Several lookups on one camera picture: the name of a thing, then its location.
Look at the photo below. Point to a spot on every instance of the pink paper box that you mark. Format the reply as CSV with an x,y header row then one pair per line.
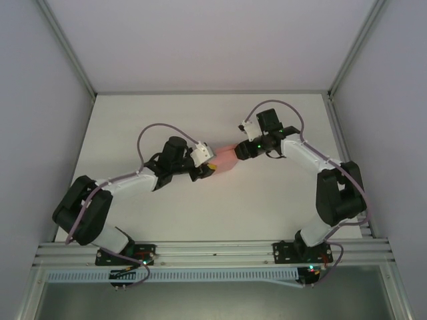
x,y
225,160

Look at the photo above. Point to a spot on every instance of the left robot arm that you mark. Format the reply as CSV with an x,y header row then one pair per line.
x,y
133,183

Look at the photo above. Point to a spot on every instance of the grey metal panel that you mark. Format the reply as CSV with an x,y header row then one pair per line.
x,y
213,303

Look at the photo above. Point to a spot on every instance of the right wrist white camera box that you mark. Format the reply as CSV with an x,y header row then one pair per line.
x,y
250,128

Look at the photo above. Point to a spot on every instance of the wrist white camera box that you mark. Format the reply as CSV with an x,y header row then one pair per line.
x,y
250,128
203,153

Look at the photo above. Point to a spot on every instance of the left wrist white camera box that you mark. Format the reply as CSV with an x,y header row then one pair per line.
x,y
203,153

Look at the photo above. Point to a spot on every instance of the aluminium frame crossbar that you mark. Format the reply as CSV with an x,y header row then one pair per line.
x,y
213,92

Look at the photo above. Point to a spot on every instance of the aluminium side rail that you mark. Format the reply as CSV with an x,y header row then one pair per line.
x,y
335,126

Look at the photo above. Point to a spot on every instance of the aluminium mounting rail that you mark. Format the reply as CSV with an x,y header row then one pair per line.
x,y
213,248

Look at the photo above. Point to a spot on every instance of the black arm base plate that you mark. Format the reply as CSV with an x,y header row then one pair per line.
x,y
282,253
103,260

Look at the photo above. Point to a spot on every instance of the aluminium frame post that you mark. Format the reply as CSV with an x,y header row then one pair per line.
x,y
68,46
355,46

